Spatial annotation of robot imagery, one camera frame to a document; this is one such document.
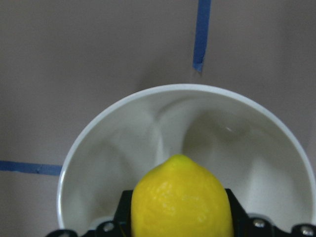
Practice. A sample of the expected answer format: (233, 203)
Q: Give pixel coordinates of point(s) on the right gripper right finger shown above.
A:
(239, 215)

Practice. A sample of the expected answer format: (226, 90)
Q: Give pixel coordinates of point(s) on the yellow lemon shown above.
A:
(180, 198)

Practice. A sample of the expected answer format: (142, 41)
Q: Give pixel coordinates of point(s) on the white bowl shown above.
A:
(243, 144)

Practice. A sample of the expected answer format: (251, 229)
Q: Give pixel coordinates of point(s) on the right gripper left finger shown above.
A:
(122, 217)

